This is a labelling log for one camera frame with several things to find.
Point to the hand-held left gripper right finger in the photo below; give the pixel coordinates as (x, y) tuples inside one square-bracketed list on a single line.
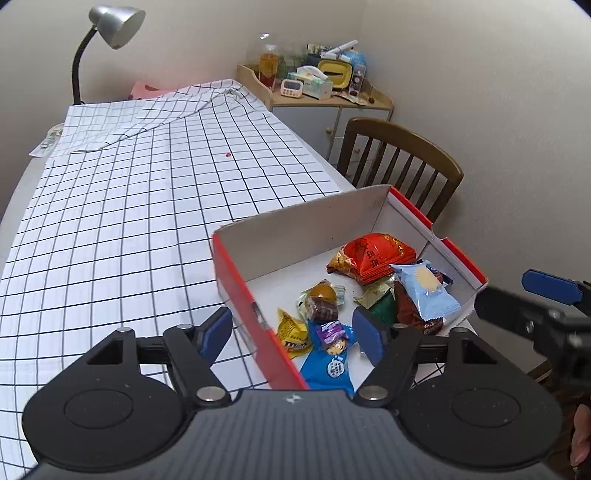
[(369, 334)]

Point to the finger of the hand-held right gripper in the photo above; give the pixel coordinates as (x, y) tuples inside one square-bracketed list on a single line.
[(508, 307), (549, 284)]

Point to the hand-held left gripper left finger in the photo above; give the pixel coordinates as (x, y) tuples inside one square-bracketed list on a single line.
[(214, 334)]

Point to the green snack packet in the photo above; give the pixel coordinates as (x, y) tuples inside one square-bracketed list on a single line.
[(384, 309)]

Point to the dark bluish candy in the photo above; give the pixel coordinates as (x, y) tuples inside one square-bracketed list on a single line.
[(330, 331)]

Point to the pale yellow snack packet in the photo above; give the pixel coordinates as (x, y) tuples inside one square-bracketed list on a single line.
[(374, 293)]

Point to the brown snack packet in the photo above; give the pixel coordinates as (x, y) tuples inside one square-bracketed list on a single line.
[(408, 314)]

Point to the dark brown cake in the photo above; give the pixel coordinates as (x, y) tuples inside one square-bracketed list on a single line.
[(323, 310)]

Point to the clear brown pastry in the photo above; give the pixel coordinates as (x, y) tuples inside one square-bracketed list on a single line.
[(321, 291)]

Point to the light blue snack packet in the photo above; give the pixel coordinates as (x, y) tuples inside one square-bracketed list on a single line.
[(422, 288)]

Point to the red patterned snack packet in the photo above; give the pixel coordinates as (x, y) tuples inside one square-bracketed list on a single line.
[(344, 263)]

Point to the yellow candy packet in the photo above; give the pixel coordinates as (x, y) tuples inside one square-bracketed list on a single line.
[(293, 332)]

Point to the large red snack packet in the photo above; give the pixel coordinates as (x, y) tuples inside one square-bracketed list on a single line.
[(378, 251)]

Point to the red cardboard box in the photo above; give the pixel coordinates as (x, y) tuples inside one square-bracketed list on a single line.
[(295, 230)]

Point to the person's right hand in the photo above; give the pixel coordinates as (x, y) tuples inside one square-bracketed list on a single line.
[(582, 431)]

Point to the checked white tablecloth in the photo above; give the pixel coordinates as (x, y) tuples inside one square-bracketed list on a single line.
[(138, 207)]

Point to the dark wooden chair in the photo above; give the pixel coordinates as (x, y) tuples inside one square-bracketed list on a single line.
[(401, 138)]

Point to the small wooden-top cabinet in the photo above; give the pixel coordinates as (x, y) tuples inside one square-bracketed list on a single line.
[(300, 120)]

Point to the small patterned case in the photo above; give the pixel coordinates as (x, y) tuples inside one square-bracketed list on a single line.
[(356, 81)]

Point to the pink box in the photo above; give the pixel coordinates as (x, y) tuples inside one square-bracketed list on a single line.
[(145, 90)]

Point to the printed paper sheets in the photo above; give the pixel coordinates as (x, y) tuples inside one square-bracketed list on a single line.
[(46, 143)]

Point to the white kitchen timer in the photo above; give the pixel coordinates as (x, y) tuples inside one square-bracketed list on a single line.
[(291, 88)]

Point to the white green tissue pack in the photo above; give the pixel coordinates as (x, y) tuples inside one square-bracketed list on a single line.
[(311, 83)]

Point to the yellow tissue holder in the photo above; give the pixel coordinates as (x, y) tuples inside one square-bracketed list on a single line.
[(337, 74)]

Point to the bottle with orange liquid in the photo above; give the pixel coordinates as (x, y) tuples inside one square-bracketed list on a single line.
[(269, 67)]

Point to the white tube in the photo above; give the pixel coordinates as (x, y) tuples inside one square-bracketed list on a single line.
[(340, 48)]

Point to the grey desk lamp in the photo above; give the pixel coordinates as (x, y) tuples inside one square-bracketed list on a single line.
[(115, 23)]

